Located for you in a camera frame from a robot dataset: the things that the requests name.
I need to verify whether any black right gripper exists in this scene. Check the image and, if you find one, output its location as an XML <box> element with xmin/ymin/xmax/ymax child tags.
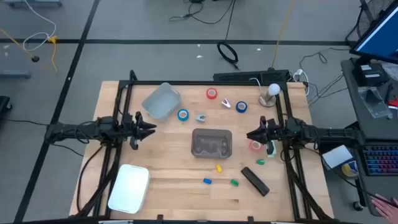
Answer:
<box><xmin>246</xmin><ymin>115</ymin><xmax>282</xmax><ymax>156</ymax></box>

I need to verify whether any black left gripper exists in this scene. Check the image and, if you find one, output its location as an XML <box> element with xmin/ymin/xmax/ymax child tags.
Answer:
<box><xmin>122</xmin><ymin>111</ymin><xmax>157</xmax><ymax>151</ymax></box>

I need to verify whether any pink tape roll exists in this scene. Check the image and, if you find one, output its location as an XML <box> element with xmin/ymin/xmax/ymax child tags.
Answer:
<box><xmin>248</xmin><ymin>139</ymin><xmax>264</xmax><ymax>153</ymax></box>

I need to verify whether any mint green stapler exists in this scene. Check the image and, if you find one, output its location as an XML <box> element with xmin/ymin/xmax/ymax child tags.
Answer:
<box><xmin>266</xmin><ymin>139</ymin><xmax>277</xmax><ymax>158</ymax></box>

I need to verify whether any light blue tape roll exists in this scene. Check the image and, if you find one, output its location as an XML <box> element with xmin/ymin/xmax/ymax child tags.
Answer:
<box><xmin>177</xmin><ymin>108</ymin><xmax>190</xmax><ymax>122</ymax></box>

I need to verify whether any long black stapler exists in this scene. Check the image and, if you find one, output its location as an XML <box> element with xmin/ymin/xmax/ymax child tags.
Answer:
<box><xmin>240</xmin><ymin>166</ymin><xmax>271</xmax><ymax>197</ymax></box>

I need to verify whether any light grey plastic bin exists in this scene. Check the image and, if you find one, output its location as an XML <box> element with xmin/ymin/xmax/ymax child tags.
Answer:
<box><xmin>141</xmin><ymin>82</ymin><xmax>182</xmax><ymax>121</ymax></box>

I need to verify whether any dark translucent plastic bin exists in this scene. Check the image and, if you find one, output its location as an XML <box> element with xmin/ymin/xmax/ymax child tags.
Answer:
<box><xmin>191</xmin><ymin>128</ymin><xmax>233</xmax><ymax>159</ymax></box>

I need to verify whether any white bulb table lamp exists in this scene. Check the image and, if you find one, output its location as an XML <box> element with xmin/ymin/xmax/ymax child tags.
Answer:
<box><xmin>258</xmin><ymin>83</ymin><xmax>281</xmax><ymax>108</ymax></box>

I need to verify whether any black power strip box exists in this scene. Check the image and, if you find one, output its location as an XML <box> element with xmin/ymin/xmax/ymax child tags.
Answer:
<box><xmin>213</xmin><ymin>69</ymin><xmax>290</xmax><ymax>85</ymax></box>

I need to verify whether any white plastic tray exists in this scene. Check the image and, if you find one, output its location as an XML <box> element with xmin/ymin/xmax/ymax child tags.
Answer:
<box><xmin>107</xmin><ymin>164</ymin><xmax>151</xmax><ymax>215</ymax></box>

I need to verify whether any white paper pad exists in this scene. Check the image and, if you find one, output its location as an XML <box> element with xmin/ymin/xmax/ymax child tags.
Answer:
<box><xmin>322</xmin><ymin>144</ymin><xmax>354</xmax><ymax>170</ymax></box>

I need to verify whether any grey desk cart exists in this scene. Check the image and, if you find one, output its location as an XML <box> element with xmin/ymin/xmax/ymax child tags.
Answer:
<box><xmin>340</xmin><ymin>57</ymin><xmax>398</xmax><ymax>218</ymax></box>

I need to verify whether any clear plastic bag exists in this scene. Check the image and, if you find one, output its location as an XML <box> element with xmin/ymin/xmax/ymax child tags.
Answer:
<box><xmin>357</xmin><ymin>86</ymin><xmax>393</xmax><ymax>119</ymax></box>

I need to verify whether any backlit colourful keyboard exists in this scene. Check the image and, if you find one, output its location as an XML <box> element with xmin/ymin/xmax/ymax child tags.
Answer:
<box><xmin>362</xmin><ymin>144</ymin><xmax>398</xmax><ymax>177</ymax></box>

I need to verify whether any black mini computer box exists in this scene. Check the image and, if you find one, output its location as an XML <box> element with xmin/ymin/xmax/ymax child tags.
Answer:
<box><xmin>353</xmin><ymin>62</ymin><xmax>389</xmax><ymax>87</ymax></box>

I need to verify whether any person's hand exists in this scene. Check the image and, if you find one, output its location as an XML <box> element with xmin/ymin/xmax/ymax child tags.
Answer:
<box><xmin>371</xmin><ymin>194</ymin><xmax>398</xmax><ymax>224</ymax></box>

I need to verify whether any blue screen computer monitor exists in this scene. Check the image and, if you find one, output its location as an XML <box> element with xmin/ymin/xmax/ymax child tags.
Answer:
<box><xmin>349</xmin><ymin>0</ymin><xmax>398</xmax><ymax>65</ymax></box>

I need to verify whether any black floor fan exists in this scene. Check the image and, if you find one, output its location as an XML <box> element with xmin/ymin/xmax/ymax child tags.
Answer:
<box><xmin>345</xmin><ymin>0</ymin><xmax>396</xmax><ymax>47</ymax></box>

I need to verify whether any white plug with cable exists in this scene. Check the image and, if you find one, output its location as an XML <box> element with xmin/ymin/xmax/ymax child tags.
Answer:
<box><xmin>292</xmin><ymin>68</ymin><xmax>310</xmax><ymax>96</ymax></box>

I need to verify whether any thin black cable bundle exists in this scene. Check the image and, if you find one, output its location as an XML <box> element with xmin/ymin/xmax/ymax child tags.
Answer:
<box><xmin>300</xmin><ymin>46</ymin><xmax>351</xmax><ymax>106</ymax></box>

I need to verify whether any coiled black cable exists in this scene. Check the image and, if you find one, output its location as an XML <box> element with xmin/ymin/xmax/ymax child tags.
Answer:
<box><xmin>216</xmin><ymin>42</ymin><xmax>240</xmax><ymax>70</ymax></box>

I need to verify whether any yellow hanging cable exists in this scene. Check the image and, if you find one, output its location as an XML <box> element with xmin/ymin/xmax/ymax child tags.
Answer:
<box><xmin>271</xmin><ymin>0</ymin><xmax>295</xmax><ymax>70</ymax></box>

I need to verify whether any black hanging cable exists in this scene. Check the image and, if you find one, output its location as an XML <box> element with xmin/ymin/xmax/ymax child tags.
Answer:
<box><xmin>224</xmin><ymin>0</ymin><xmax>237</xmax><ymax>44</ymax></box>

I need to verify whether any black floor cable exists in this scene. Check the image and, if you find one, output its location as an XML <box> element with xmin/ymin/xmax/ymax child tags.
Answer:
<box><xmin>169</xmin><ymin>0</ymin><xmax>236</xmax><ymax>25</ymax></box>

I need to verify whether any yellow floor cable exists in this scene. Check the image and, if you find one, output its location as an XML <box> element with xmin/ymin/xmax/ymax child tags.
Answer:
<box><xmin>0</xmin><ymin>27</ymin><xmax>59</xmax><ymax>73</ymax></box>

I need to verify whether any white floor cable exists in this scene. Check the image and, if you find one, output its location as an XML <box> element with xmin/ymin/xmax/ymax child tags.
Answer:
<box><xmin>22</xmin><ymin>0</ymin><xmax>57</xmax><ymax>52</ymax></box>

